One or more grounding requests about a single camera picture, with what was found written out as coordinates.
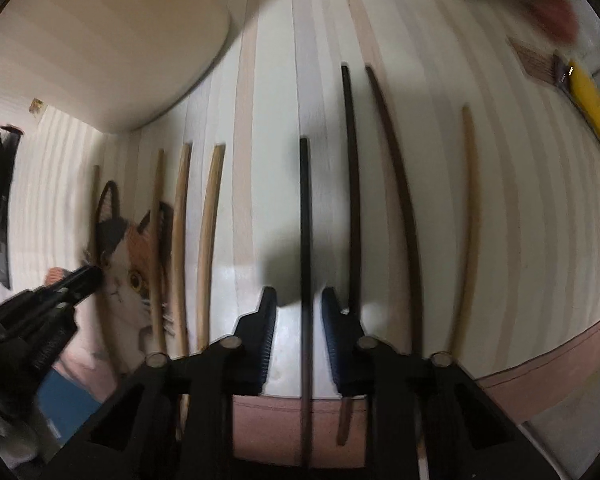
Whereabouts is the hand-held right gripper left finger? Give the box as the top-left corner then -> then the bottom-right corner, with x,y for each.
40,287 -> 281,480

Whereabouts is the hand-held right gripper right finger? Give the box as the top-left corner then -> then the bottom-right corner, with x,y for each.
321,287 -> 561,480

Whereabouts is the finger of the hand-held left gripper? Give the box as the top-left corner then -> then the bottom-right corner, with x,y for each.
55,279 -> 102,307
42,265 -> 103,295

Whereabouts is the black chopstick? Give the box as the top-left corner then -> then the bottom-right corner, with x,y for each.
298,138 -> 315,467
336,64 -> 362,447

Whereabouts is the cream chopstick holder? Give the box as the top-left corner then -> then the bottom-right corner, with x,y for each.
0,0 -> 231,134

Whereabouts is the brown wooden chopstick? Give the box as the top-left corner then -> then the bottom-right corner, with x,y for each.
148,148 -> 167,357

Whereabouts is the blue box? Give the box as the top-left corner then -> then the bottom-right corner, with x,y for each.
34,369 -> 102,450

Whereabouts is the dark brown chopstick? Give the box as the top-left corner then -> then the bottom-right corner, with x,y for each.
364,64 -> 429,480

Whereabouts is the striped cat print tablecloth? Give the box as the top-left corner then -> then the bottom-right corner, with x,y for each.
0,0 -> 600,441

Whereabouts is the brown label card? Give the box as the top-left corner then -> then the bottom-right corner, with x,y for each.
509,37 -> 557,82

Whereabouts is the yellow packet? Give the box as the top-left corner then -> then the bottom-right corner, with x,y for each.
554,54 -> 600,177

